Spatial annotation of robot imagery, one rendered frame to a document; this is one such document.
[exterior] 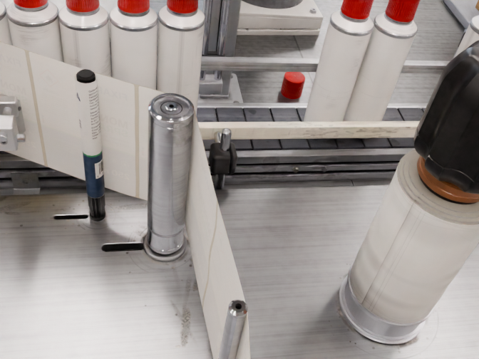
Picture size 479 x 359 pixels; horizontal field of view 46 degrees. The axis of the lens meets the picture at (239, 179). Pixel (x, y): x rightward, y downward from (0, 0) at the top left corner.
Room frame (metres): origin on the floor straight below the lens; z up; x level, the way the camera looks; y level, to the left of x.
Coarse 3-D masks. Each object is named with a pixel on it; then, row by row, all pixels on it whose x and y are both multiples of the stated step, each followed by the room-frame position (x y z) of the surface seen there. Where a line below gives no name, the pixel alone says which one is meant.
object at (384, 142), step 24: (216, 120) 0.58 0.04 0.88; (240, 120) 0.59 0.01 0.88; (264, 120) 0.60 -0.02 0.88; (288, 120) 0.61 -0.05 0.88; (384, 120) 0.65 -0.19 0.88; (408, 120) 0.65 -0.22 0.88; (240, 144) 0.54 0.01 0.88; (264, 144) 0.55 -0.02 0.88; (288, 144) 0.56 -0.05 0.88; (312, 144) 0.57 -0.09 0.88; (336, 144) 0.58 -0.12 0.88; (360, 144) 0.58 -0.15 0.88; (384, 144) 0.59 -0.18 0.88; (408, 144) 0.60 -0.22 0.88
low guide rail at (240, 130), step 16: (208, 128) 0.52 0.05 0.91; (240, 128) 0.53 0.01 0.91; (256, 128) 0.54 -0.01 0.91; (272, 128) 0.54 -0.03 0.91; (288, 128) 0.55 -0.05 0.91; (304, 128) 0.56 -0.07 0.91; (320, 128) 0.56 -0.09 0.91; (336, 128) 0.57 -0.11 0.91; (352, 128) 0.57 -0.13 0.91; (368, 128) 0.58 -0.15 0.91; (384, 128) 0.59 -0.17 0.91; (400, 128) 0.59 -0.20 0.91
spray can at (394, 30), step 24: (408, 0) 0.60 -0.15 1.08; (384, 24) 0.61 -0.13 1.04; (408, 24) 0.61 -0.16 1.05; (384, 48) 0.60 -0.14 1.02; (408, 48) 0.61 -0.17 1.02; (360, 72) 0.61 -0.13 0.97; (384, 72) 0.60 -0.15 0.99; (360, 96) 0.60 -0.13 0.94; (384, 96) 0.60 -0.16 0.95; (360, 120) 0.60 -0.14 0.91
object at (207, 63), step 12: (204, 60) 0.59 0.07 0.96; (216, 60) 0.60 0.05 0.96; (228, 60) 0.60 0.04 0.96; (240, 60) 0.61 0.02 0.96; (252, 60) 0.61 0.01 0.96; (264, 60) 0.62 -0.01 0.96; (276, 60) 0.62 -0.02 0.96; (288, 60) 0.63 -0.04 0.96; (300, 60) 0.63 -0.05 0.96; (312, 60) 0.64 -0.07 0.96; (408, 72) 0.67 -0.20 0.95; (420, 72) 0.67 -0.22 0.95; (432, 72) 0.68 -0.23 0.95
